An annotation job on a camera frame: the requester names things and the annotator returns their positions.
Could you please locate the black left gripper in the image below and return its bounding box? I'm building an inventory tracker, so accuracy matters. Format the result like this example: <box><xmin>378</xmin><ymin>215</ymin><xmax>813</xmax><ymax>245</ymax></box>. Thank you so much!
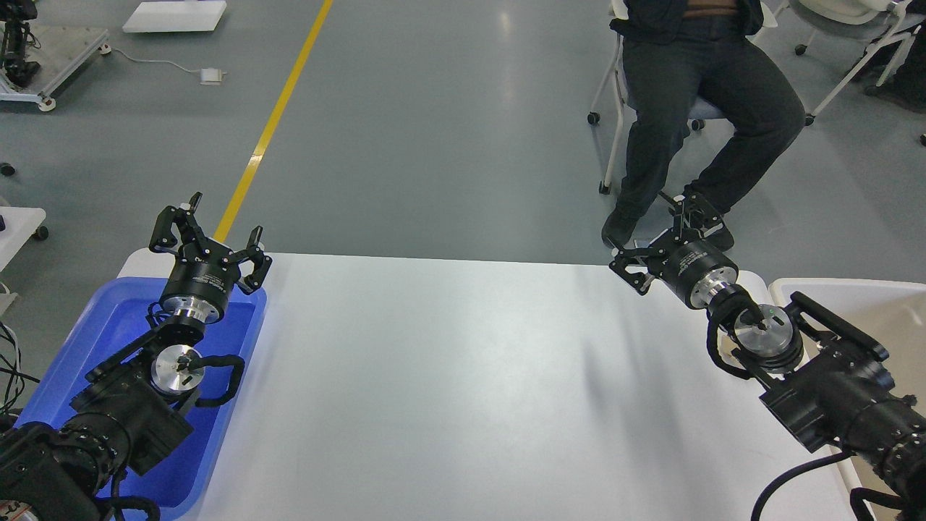
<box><xmin>149</xmin><ymin>192</ymin><xmax>273</xmax><ymax>317</ymax></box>

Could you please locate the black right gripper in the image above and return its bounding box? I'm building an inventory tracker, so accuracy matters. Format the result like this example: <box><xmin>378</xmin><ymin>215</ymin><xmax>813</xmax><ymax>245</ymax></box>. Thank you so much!
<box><xmin>609</xmin><ymin>192</ymin><xmax>739</xmax><ymax>310</ymax></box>

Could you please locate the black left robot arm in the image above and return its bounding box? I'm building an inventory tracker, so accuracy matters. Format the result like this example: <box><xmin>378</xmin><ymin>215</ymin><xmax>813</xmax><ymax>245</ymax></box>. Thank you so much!
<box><xmin>1</xmin><ymin>192</ymin><xmax>272</xmax><ymax>520</ymax></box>

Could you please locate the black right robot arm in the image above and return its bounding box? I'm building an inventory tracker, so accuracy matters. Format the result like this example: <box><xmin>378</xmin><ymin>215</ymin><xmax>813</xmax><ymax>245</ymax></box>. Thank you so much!
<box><xmin>601</xmin><ymin>195</ymin><xmax>925</xmax><ymax>520</ymax></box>

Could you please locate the white rolling chair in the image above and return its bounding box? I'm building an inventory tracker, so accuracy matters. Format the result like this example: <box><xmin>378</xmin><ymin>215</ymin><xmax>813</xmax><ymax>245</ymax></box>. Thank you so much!
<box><xmin>587</xmin><ymin>33</ymin><xmax>725</xmax><ymax>195</ymax></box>

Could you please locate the seated person in black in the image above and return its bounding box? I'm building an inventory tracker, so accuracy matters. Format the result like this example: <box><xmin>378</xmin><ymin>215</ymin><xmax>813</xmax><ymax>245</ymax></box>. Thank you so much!
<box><xmin>601</xmin><ymin>1</ymin><xmax>806</xmax><ymax>248</ymax></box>

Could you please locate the white side table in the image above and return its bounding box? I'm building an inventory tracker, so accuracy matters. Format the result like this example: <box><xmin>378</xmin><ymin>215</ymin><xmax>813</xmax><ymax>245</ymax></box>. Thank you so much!
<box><xmin>1</xmin><ymin>206</ymin><xmax>46</xmax><ymax>271</ymax></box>

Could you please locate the white flat board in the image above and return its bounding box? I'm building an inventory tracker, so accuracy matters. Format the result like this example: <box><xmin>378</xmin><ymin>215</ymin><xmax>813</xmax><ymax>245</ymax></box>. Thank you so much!
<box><xmin>122</xmin><ymin>1</ymin><xmax>227</xmax><ymax>33</ymax></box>

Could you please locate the blue plastic bin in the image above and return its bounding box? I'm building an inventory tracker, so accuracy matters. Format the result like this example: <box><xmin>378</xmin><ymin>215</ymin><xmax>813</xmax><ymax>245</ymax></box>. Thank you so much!
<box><xmin>2</xmin><ymin>277</ymin><xmax>267</xmax><ymax>520</ymax></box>

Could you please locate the beige plastic bin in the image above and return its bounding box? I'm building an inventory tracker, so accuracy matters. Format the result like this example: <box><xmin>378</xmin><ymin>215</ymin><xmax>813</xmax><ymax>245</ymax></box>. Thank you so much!
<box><xmin>747</xmin><ymin>279</ymin><xmax>924</xmax><ymax>520</ymax></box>

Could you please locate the metal equipment cart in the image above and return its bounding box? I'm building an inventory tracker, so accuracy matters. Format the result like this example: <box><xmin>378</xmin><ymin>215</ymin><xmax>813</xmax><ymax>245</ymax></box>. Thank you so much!
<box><xmin>1</xmin><ymin>1</ymin><xmax>111</xmax><ymax>112</ymax></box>

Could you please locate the white chair top right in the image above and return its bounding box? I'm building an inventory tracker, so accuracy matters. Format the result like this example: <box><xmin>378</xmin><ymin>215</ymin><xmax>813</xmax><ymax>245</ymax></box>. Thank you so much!
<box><xmin>774</xmin><ymin>0</ymin><xmax>926</xmax><ymax>126</ymax></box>

